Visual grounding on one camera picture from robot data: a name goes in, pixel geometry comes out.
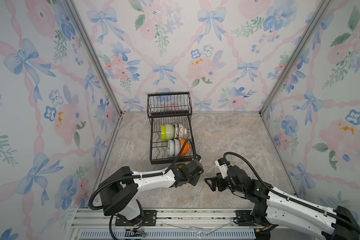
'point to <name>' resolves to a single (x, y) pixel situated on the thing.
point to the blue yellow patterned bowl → (177, 130)
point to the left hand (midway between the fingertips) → (197, 174)
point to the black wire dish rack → (168, 108)
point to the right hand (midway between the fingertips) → (211, 177)
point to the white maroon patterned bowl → (182, 132)
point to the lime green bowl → (163, 133)
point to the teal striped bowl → (171, 146)
